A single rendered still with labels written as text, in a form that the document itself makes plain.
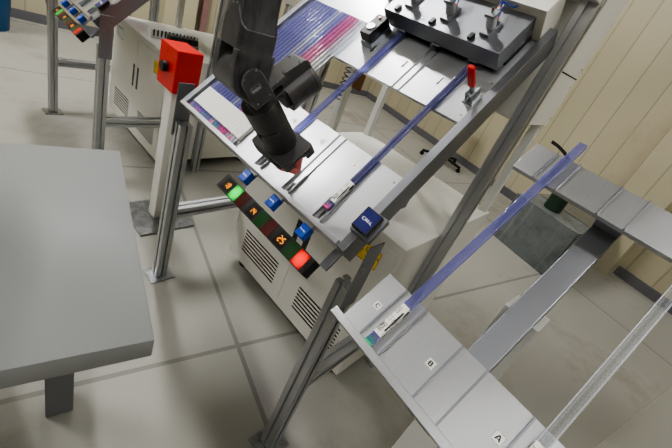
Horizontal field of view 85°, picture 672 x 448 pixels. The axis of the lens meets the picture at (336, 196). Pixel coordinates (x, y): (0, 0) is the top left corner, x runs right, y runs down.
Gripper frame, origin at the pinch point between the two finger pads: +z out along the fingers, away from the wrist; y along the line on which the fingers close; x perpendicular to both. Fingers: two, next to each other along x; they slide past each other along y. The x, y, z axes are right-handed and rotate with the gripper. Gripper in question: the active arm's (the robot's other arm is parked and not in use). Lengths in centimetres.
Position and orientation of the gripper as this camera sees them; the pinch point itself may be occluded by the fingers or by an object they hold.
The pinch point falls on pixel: (296, 170)
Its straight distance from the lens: 73.3
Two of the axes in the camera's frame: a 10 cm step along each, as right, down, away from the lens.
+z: 2.0, 4.7, 8.6
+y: -6.8, -5.6, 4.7
